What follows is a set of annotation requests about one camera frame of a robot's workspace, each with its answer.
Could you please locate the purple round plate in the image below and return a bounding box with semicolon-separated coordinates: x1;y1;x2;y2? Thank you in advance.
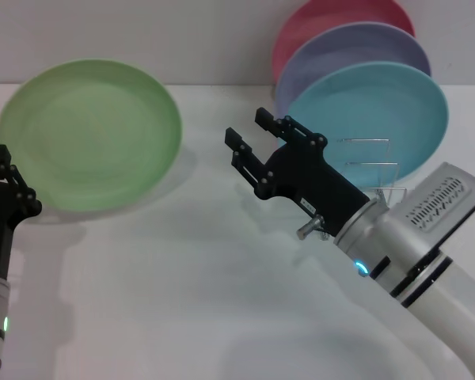
274;22;432;120

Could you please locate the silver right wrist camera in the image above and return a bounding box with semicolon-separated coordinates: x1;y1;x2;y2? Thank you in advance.
395;161;475;255

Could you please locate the light blue round plate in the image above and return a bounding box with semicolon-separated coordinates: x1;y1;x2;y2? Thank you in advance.
283;61;449;181

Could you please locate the silver cable plug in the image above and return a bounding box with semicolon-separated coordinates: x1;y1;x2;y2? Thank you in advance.
296;214;326;241

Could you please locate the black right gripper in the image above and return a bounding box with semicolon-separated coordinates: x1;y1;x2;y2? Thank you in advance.
224;106;371;235

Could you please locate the chrome wire plate rack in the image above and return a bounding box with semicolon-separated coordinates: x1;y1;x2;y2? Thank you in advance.
318;138;408;242

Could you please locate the red round plate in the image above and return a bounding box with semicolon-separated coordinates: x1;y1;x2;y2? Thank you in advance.
272;0;416;85

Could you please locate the green round plate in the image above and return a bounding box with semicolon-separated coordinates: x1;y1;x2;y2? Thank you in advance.
0;59;183;213

